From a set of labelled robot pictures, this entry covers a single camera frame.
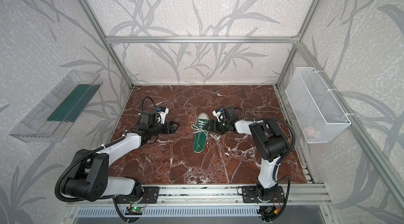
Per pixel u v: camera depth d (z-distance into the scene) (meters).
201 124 0.95
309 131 0.72
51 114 0.65
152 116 0.71
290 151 0.50
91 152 0.45
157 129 0.76
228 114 0.79
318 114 0.61
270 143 0.51
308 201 0.73
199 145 0.85
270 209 0.74
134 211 0.71
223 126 0.84
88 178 0.42
